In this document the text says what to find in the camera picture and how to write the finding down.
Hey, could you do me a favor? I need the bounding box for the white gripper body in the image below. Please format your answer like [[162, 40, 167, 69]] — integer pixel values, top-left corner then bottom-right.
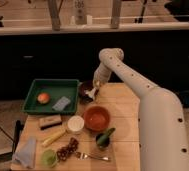
[[93, 63, 112, 88]]

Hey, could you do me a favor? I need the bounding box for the white black dish brush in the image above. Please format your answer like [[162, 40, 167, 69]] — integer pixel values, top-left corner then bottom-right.
[[85, 87, 98, 99]]

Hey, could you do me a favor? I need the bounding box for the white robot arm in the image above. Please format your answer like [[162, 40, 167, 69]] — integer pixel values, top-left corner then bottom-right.
[[93, 48, 189, 171]]

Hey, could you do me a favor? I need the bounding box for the dark purple bowl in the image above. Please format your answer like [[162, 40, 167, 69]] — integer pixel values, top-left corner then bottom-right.
[[78, 80, 93, 102]]

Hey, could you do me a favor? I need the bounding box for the orange bowl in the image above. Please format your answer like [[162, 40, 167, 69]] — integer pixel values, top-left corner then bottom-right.
[[83, 106, 110, 132]]

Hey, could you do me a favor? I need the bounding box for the wooden block brush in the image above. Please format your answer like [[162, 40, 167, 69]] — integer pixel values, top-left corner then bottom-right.
[[39, 115, 62, 130]]

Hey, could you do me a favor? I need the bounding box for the grey blue sponge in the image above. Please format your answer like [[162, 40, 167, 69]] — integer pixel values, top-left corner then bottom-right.
[[53, 96, 71, 111]]

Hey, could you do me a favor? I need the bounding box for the green plastic tray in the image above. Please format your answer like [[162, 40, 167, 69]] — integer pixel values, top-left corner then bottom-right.
[[23, 79, 79, 115]]

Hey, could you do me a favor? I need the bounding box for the orange peach fruit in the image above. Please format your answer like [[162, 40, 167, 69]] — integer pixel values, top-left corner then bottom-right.
[[37, 93, 50, 104]]

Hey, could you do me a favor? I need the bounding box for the yellow banana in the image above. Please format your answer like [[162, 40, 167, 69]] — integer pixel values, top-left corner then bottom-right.
[[42, 130, 66, 147]]

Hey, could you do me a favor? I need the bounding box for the dark grape bunch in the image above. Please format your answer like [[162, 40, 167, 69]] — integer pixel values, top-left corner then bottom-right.
[[57, 138, 79, 161]]

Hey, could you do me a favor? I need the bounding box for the metal fork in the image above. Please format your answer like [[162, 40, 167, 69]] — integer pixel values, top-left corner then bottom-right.
[[75, 152, 111, 162]]

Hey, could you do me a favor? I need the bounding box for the light green cup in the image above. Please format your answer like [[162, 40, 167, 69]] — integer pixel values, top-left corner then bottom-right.
[[41, 149, 58, 167]]

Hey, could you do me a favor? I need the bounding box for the grey folded cloth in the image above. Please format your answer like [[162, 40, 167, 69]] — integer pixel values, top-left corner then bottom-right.
[[12, 137, 37, 169]]

